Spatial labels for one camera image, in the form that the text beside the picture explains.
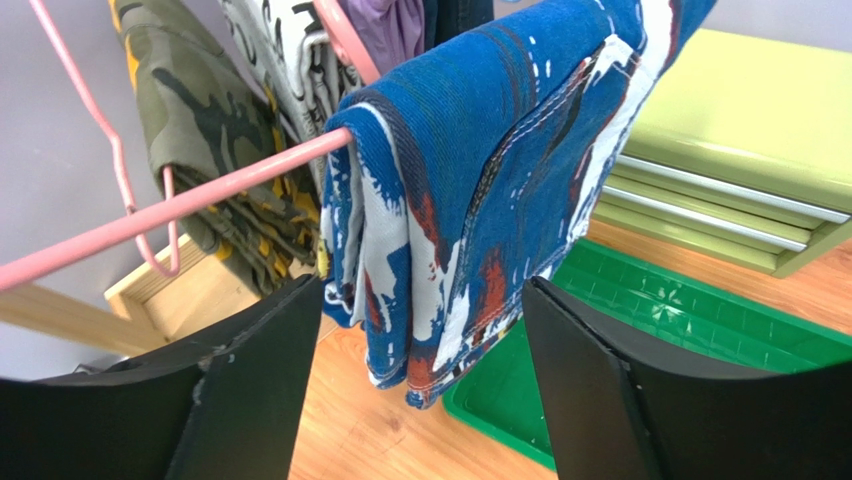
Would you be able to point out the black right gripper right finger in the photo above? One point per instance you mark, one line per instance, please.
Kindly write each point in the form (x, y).
(620, 403)

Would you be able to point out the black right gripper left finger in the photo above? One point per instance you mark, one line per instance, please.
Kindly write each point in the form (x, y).
(222, 403)

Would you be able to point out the pink wire hanger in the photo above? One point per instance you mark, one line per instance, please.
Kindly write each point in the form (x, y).
(92, 242)

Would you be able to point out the blue white patterned trousers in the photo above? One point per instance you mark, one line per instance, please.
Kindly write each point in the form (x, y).
(476, 166)

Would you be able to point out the camouflage trousers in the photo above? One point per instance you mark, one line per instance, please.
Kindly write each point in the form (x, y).
(202, 121)

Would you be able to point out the newspaper print trousers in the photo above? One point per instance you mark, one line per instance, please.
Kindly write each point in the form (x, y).
(290, 56)

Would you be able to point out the pink hanger with newspaper trousers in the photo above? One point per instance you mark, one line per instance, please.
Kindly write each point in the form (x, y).
(345, 40)

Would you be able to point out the purple trousers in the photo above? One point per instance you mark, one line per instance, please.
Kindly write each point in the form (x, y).
(392, 31)

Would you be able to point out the green plastic tray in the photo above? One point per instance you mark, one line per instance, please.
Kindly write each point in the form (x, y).
(500, 397)

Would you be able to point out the wooden clothes rack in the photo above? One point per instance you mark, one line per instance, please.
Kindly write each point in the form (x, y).
(147, 309)

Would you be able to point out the green mini drawer chest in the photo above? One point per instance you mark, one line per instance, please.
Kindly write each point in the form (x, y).
(742, 153)

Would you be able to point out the dark blue jeans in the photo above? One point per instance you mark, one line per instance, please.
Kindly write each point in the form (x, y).
(445, 19)

